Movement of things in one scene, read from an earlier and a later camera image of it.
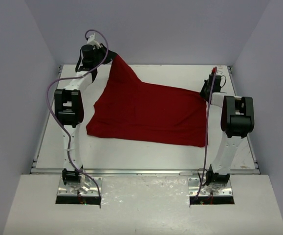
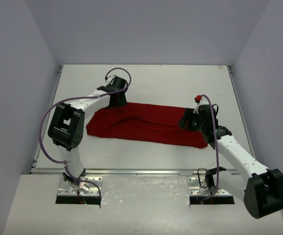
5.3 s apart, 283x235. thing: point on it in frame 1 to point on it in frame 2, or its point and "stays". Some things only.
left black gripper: (108, 57) to (118, 98)
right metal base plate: (193, 185) stays
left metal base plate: (86, 187) stays
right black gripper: (203, 93) to (188, 115)
